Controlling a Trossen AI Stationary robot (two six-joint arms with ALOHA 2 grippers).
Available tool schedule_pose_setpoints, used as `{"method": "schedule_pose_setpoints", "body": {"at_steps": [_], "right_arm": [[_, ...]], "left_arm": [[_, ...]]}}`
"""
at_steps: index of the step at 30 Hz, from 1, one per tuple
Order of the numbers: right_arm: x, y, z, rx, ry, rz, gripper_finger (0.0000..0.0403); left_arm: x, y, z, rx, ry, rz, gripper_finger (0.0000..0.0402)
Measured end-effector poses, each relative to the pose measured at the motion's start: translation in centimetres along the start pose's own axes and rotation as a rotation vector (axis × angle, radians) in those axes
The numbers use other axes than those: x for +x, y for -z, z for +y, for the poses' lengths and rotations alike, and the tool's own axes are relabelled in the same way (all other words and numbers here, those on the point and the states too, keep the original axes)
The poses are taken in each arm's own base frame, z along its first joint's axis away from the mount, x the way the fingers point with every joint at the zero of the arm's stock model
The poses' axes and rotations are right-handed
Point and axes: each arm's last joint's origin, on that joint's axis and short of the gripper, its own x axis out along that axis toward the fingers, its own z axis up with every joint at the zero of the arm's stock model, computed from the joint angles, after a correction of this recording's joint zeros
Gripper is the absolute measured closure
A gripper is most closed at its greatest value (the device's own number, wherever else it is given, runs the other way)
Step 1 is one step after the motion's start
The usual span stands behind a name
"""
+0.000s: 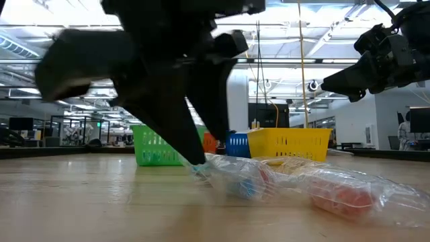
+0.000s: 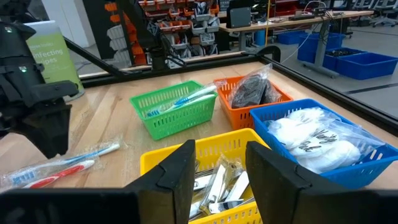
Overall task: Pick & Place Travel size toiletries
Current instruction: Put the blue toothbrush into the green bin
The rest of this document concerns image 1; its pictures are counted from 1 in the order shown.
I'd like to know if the red toothbrush in bag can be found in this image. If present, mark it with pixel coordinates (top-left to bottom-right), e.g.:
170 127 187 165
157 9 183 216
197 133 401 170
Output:
261 156 430 230

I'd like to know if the green plastic basket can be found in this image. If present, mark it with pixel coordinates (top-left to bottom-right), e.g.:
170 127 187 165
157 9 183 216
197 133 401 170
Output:
130 124 206 167

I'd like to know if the yellow hanging cable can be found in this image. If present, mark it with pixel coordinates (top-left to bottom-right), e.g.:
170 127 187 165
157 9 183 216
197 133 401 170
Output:
297 0 309 129

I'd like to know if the blue toothbrush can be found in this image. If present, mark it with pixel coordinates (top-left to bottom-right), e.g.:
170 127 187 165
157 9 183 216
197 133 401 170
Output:
187 153 280 203

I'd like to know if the orange plastic basket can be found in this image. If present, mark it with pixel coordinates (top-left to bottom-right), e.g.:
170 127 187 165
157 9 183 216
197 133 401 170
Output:
201 131 220 155

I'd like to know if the black computer monitor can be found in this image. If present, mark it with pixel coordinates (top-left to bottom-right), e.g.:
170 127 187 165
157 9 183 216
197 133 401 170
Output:
9 117 35 132
408 106 430 134

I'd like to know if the black wall panel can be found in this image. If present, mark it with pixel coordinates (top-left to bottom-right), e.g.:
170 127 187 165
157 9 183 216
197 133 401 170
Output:
248 103 290 129

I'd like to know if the blue plastic basket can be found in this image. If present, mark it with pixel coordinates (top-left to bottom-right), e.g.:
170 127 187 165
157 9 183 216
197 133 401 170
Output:
224 131 252 159

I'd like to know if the yellow plastic basket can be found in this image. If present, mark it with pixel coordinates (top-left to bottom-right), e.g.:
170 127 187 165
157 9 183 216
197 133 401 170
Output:
247 127 333 163

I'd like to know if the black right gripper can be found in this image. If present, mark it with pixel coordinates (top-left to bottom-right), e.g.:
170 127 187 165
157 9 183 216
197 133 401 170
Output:
320 33 421 104

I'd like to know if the person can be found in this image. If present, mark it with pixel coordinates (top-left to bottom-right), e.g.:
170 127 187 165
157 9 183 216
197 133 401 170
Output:
397 110 418 151

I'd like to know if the black hanging cable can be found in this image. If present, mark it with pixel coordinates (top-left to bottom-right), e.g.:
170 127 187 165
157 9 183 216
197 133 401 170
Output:
254 19 270 107

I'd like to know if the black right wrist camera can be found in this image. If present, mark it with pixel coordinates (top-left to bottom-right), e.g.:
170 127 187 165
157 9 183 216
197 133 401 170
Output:
354 22 387 54

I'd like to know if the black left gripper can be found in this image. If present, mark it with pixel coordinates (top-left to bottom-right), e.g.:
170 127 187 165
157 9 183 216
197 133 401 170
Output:
35 0 266 165

